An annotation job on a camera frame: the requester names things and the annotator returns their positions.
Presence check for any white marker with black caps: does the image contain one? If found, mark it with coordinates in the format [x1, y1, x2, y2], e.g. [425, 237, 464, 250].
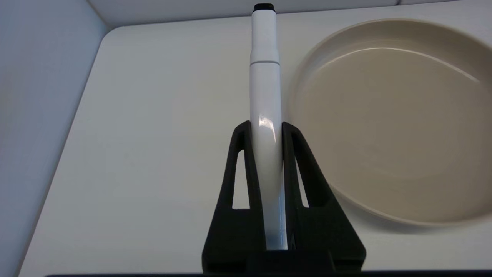
[249, 3, 288, 251]

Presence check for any beige oval plate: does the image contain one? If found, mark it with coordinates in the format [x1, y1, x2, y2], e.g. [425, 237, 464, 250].
[289, 18, 492, 227]

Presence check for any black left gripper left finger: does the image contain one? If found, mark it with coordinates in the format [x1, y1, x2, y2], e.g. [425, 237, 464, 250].
[202, 120, 268, 274]

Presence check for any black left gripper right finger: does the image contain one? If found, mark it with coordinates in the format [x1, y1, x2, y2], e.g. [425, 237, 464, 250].
[282, 122, 367, 274]

